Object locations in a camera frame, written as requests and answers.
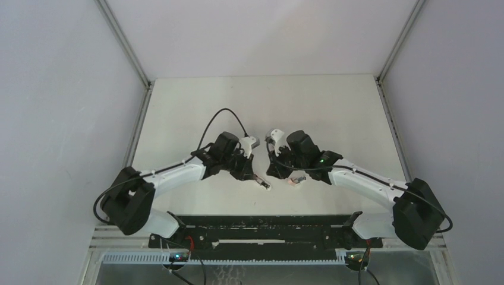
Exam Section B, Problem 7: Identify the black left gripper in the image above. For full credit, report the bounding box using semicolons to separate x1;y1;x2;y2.
220;148;254;181

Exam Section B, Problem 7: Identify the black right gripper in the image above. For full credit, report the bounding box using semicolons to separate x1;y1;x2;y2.
267;144;307;180

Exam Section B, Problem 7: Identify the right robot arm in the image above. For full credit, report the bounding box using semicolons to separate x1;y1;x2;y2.
265;129;453;250

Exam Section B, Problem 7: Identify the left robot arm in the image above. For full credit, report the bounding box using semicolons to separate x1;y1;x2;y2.
93;132;260;248

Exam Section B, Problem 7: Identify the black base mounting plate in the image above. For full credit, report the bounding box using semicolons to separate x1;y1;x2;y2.
146;214;387;262

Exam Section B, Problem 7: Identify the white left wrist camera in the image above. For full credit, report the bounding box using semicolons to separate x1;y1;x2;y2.
238;136;260;159

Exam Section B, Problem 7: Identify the black left camera cable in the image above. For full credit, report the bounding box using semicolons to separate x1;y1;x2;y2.
197;108;250;152

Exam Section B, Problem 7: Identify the white slotted cable duct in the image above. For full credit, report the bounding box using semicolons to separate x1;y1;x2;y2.
102;251;347;265

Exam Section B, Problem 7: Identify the aluminium left frame rail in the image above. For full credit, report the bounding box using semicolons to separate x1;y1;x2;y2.
95;1;152;167

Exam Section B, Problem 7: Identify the aluminium frame rail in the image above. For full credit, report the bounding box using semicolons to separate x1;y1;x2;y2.
375;0;429;181
95;1;152;167

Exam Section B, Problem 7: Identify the aluminium right frame rail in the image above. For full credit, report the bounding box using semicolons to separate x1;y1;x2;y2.
375;0;429;181

